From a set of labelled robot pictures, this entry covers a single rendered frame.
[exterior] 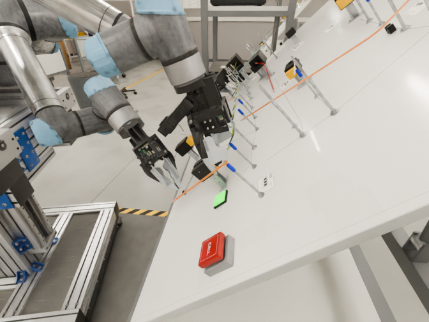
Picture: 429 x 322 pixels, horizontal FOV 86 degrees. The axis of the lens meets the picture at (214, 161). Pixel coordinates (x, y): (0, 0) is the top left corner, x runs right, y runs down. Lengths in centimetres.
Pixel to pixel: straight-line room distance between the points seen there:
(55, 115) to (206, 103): 42
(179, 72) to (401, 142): 36
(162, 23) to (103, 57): 12
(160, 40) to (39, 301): 144
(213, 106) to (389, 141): 30
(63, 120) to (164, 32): 40
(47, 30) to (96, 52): 50
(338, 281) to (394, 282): 121
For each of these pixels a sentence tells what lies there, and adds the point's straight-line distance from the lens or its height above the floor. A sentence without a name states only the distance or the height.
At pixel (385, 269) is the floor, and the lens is 203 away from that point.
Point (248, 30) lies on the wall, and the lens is 804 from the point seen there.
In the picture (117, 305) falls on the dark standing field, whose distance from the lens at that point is 168.
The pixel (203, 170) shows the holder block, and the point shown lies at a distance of 57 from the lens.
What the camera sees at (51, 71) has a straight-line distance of 579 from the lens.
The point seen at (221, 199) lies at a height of 107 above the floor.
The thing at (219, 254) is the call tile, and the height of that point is 111.
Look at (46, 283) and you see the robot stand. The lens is 167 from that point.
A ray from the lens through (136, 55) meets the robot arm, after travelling 47.
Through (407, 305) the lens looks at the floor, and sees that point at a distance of 195.
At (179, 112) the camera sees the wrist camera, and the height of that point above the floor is 126.
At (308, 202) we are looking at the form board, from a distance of 38.
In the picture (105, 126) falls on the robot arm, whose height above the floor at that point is 116.
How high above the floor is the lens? 144
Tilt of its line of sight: 33 degrees down
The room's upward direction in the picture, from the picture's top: straight up
